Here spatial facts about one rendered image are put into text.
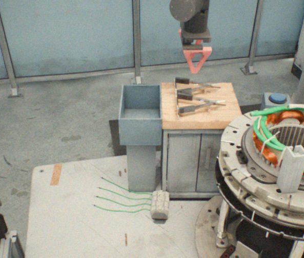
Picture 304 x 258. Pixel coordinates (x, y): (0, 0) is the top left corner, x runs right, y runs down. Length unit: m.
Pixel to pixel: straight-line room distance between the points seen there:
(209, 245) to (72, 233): 0.36
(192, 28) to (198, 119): 0.22
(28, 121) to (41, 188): 1.73
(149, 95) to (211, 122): 0.23
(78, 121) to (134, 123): 1.88
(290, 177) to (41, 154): 2.03
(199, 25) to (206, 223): 0.51
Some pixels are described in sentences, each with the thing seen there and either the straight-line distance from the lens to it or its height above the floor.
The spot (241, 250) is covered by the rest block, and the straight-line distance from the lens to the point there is 0.94.
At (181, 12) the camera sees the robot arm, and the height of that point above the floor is 1.32.
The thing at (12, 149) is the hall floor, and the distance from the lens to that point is 2.65.
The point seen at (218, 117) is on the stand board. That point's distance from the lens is 0.95.
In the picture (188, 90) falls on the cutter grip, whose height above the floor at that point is 1.09.
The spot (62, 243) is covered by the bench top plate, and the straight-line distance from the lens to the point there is 1.04.
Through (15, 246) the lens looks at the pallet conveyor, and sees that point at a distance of 1.24.
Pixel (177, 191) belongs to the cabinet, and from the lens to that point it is 1.10.
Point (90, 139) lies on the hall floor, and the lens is 2.61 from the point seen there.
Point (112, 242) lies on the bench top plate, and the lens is 1.02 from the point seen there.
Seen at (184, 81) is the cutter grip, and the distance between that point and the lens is 1.04.
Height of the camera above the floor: 1.60
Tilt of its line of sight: 37 degrees down
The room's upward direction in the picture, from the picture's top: straight up
